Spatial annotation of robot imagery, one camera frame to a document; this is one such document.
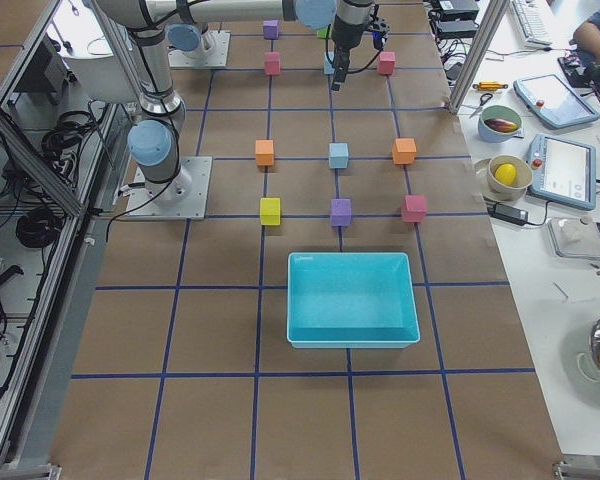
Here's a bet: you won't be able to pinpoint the black handled scissors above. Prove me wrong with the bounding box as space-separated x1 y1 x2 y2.
470 92 493 118

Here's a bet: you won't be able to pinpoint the teach pendant far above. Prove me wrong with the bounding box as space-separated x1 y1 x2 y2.
513 74 600 129

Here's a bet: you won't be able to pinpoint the purple block left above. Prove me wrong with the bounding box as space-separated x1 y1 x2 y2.
262 20 280 40

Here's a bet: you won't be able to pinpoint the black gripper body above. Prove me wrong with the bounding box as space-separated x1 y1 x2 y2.
331 43 358 75

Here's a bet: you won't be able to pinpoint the orange block back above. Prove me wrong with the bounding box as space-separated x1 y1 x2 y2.
392 138 417 165

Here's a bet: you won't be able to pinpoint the purple block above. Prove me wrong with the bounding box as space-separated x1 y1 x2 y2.
330 198 352 227
262 20 280 40

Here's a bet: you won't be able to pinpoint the teach pendant near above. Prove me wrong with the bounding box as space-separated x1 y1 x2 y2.
527 134 597 211

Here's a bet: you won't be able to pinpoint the aluminium frame post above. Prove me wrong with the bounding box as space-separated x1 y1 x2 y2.
447 0 509 114

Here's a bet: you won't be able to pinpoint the bowl with yellow lemon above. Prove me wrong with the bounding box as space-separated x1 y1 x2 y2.
474 155 533 201

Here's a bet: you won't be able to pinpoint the kitchen scale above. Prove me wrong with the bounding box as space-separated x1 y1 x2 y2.
547 217 600 260

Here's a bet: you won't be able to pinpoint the magenta block back right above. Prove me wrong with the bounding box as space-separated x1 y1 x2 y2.
401 195 428 223

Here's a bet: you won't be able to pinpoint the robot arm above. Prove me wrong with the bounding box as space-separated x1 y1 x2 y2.
98 1 389 91
127 28 192 206

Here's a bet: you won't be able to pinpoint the light blue block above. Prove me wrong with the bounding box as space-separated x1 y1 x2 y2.
328 142 349 169
323 59 334 75

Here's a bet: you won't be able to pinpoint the green bowl with fruit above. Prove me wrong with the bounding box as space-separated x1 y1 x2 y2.
477 105 522 143

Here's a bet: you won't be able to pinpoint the orange block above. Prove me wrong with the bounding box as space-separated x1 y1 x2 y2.
392 138 417 165
254 139 275 167

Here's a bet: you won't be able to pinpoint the purple block right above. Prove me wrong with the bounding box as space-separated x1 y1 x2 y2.
330 198 352 227

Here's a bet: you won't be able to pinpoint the teach pendant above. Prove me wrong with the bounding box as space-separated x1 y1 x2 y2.
513 74 600 129
527 134 597 211

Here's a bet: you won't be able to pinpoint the magenta block front left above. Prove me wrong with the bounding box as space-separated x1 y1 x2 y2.
264 51 282 76

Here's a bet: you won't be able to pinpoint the gold cylinder tool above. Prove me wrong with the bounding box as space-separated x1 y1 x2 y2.
472 81 509 92

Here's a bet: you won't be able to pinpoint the orange block front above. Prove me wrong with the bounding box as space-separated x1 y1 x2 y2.
254 139 275 167

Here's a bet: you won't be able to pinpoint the yellow block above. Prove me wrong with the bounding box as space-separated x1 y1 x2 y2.
259 197 282 226

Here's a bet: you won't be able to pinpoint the magenta block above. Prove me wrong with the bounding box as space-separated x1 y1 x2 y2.
401 195 428 223
376 51 396 76
264 51 282 76

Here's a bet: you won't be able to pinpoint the black power adapter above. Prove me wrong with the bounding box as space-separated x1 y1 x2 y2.
488 202 528 226

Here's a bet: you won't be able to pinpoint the cyan plastic bin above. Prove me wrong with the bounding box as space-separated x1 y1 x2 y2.
286 252 420 349

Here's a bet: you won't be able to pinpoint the magenta block back left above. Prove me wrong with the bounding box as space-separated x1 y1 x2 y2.
376 51 396 76

